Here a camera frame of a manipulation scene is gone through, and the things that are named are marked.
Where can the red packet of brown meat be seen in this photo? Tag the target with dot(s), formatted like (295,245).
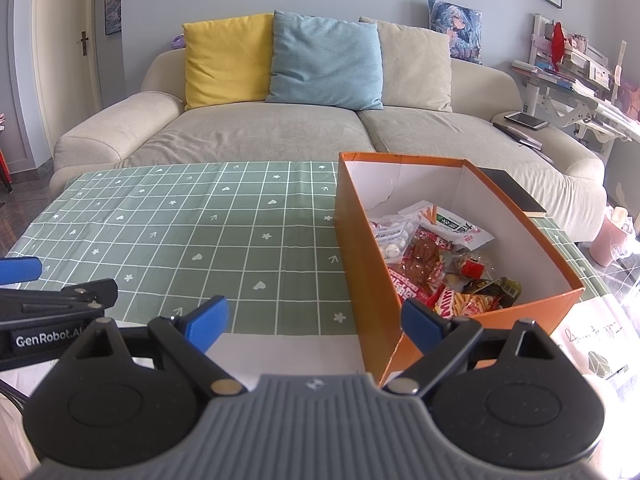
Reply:
(422,262)

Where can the beige pillow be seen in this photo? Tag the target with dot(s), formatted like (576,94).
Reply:
(415,65)

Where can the red plush toy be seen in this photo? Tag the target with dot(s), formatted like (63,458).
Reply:
(558,45)

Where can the pink bin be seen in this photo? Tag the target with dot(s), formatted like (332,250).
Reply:
(610,240)

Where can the dark foil snack packet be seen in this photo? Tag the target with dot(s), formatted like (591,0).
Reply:
(495,290)

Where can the white script printed cloth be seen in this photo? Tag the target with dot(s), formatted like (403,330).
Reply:
(590,330)

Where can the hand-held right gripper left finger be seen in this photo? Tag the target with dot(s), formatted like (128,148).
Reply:
(205,322)

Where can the red and white snack packet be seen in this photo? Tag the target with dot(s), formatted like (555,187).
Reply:
(407,287)

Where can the white door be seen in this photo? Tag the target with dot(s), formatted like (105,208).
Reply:
(65,50)

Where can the yellow pillow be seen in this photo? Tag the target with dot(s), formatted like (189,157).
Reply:
(225,60)

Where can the smartphone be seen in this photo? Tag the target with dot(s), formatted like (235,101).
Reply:
(526,120)

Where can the black notebook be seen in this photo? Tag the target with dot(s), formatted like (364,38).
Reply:
(512,192)

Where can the beige sofa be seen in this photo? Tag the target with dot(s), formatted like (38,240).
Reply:
(280,135)

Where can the white desk with shelf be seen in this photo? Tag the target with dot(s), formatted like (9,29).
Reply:
(580,95)

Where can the clear packet with green label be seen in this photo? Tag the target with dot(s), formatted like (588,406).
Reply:
(457,225)

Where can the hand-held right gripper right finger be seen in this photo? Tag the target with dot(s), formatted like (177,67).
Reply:
(425,322)

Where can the purple object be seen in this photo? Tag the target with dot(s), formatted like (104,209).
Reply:
(178,42)

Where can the clear packet of white balls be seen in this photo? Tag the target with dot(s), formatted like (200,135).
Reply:
(395,237)

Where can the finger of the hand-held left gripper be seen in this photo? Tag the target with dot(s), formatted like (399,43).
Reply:
(60,302)
(20,270)

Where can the light blue pillow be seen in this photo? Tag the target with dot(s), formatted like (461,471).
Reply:
(325,60)

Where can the orange cardboard box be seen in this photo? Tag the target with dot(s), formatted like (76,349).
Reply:
(360,240)

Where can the red packet of orange sticks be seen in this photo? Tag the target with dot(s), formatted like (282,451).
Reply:
(467,305)

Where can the figure printed pillow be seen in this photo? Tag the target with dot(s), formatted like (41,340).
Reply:
(457,27)

